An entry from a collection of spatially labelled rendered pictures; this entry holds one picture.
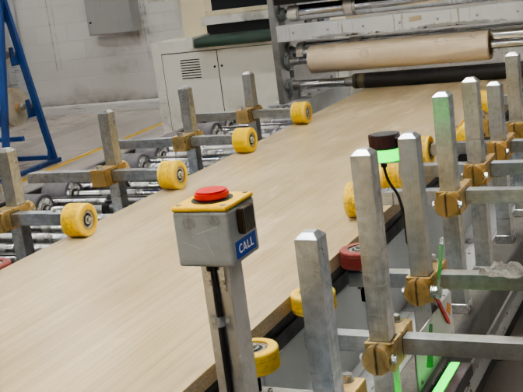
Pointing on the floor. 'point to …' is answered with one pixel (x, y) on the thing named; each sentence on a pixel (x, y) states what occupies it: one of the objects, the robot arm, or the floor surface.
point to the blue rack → (26, 99)
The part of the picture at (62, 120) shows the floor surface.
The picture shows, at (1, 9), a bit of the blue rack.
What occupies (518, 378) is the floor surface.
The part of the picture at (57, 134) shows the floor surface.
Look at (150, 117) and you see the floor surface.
